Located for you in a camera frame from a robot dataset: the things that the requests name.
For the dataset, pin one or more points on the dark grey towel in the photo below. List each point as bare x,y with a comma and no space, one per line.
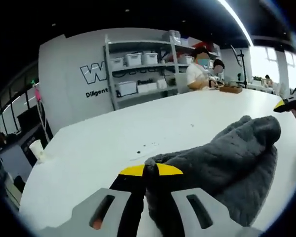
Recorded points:
224,158

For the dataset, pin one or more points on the black stand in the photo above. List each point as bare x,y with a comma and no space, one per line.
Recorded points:
243,71

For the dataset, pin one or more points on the wooden tray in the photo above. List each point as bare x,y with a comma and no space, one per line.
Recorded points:
231,89

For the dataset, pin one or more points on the ceiling light strip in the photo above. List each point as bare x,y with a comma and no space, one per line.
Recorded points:
236,22

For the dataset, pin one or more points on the white paper cup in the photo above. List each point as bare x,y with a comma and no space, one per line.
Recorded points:
37,149

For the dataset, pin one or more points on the black monitor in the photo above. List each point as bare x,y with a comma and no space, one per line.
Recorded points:
30,123

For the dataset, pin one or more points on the large white storage box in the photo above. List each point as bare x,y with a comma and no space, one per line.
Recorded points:
126,89

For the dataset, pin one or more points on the low white storage box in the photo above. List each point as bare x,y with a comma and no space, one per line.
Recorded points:
146,87

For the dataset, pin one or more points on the small white storage box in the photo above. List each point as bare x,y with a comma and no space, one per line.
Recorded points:
161,84

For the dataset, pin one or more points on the grey metal shelving rack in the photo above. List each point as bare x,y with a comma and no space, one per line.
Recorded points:
111,74

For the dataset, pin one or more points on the clear grey storage bin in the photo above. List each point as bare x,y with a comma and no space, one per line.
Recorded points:
174,35

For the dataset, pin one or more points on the pink tag on pole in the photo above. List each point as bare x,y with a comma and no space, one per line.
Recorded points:
37,93

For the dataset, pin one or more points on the white lidded storage box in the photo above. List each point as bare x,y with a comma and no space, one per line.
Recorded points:
133,60
150,58
117,63

